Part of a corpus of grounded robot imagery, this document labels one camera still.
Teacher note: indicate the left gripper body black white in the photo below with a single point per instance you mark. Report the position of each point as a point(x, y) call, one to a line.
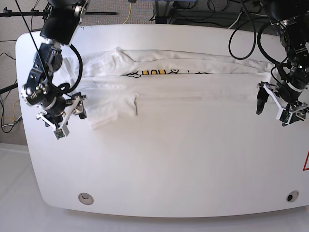
point(285, 97)

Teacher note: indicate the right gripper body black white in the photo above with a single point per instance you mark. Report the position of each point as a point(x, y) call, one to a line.
point(60, 110)

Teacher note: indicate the white printed T-shirt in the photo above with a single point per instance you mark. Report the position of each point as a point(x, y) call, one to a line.
point(117, 82)

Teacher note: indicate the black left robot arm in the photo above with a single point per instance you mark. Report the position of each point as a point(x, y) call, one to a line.
point(293, 71)

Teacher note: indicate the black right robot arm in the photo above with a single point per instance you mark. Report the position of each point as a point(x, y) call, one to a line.
point(59, 29)

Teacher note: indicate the right table grommet hole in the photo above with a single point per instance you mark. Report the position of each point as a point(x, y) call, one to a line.
point(292, 196)

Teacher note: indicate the table grommet hole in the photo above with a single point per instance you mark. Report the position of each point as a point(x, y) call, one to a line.
point(292, 196)
point(85, 199)

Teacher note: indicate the left table grommet hole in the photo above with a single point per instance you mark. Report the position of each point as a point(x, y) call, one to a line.
point(85, 199)

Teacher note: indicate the black tripod pole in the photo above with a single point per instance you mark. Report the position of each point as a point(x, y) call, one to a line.
point(46, 13)

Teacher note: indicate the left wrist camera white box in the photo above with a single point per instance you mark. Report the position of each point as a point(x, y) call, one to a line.
point(283, 115)

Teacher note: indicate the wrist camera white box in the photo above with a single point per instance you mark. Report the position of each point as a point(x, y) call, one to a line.
point(61, 132)
point(283, 115)

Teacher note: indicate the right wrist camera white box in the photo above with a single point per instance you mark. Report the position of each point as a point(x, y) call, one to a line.
point(61, 132)

